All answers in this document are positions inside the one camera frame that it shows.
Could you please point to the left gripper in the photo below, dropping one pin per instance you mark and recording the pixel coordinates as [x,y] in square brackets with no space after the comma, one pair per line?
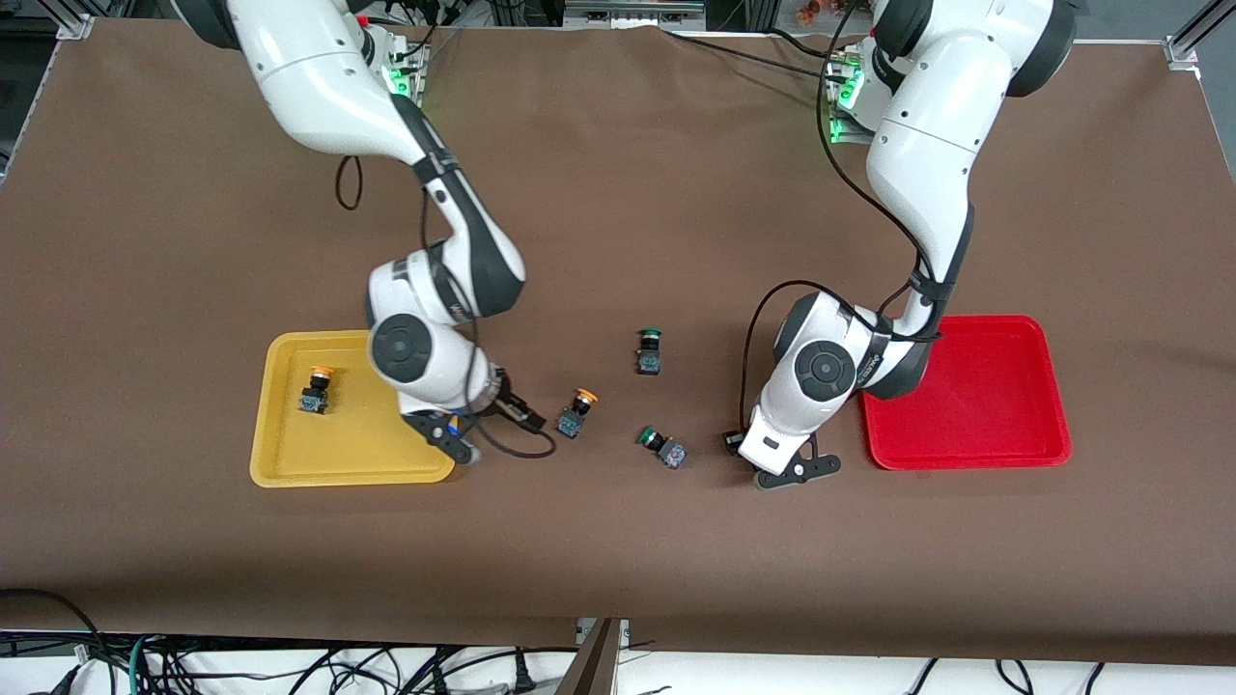
[733,442]

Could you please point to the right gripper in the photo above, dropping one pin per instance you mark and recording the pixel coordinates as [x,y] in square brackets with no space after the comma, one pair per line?
[510,407]

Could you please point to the yellow push button switch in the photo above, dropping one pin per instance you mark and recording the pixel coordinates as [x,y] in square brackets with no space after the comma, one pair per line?
[315,396]
[574,417]

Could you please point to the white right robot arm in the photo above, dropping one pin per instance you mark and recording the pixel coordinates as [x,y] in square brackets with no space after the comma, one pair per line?
[319,68]

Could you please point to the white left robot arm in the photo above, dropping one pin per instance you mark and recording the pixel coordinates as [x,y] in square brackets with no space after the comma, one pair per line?
[927,145]

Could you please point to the brown table mat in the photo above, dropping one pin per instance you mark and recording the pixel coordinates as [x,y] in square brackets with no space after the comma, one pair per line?
[618,560]

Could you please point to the yellow plastic tray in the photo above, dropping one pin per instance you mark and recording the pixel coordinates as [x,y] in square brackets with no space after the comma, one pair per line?
[290,454]

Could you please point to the red plastic tray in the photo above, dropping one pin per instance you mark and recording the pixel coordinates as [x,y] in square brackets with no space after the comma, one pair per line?
[995,405]

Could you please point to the green push button switch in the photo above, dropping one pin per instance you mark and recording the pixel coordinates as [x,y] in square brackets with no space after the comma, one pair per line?
[666,450]
[649,359]

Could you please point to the aluminium frame post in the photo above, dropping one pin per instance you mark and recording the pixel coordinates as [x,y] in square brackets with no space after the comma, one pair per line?
[589,666]

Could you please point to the grey metal frame piece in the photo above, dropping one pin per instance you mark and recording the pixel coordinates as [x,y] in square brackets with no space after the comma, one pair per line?
[632,12]

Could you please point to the metal table corner bracket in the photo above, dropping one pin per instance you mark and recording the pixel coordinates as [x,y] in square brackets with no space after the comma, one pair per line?
[1180,52]
[75,27]

